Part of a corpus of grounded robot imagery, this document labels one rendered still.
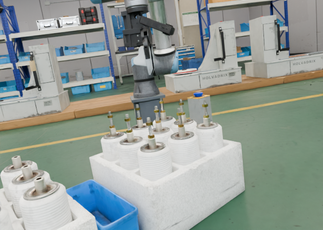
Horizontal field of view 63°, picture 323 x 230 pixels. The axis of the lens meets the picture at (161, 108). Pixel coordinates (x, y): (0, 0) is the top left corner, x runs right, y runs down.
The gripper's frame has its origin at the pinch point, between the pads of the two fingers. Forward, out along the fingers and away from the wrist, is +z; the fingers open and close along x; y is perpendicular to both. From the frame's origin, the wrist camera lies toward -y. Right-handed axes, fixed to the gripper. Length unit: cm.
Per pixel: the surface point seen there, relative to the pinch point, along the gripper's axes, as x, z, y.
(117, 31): -573, -81, 170
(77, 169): -32, 46, 52
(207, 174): 12.4, 32.9, -14.5
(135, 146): 12.6, 22.0, 6.5
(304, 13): -670, -63, -304
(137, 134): -3.5, 22.6, 9.7
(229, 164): 4.9, 33.5, -21.6
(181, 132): 9.3, 19.7, -8.0
